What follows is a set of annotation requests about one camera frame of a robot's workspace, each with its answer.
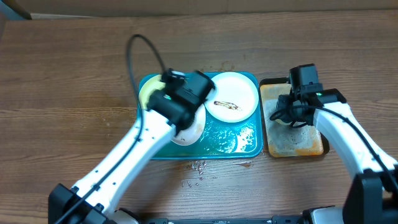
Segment teal plastic tray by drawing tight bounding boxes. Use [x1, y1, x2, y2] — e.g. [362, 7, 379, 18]
[153, 72, 264, 160]

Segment yellow-green plate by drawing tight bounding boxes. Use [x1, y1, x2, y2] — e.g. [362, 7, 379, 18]
[139, 75, 165, 110]

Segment white front plate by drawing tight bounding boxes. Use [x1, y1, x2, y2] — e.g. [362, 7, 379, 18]
[172, 105, 206, 146]

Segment white plate with sauce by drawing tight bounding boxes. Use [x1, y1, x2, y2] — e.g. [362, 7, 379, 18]
[205, 72, 259, 123]

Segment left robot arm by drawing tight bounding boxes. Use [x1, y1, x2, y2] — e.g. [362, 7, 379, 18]
[48, 69, 216, 223]

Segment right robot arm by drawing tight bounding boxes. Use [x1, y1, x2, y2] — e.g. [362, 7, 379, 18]
[270, 64, 397, 223]

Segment yellow green sponge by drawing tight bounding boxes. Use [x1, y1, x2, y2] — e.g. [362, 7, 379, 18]
[275, 118, 292, 126]

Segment black soapy water tray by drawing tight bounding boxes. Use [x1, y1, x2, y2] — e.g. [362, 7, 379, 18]
[259, 78, 330, 158]

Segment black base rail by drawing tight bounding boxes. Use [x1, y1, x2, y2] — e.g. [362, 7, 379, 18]
[136, 214, 360, 224]

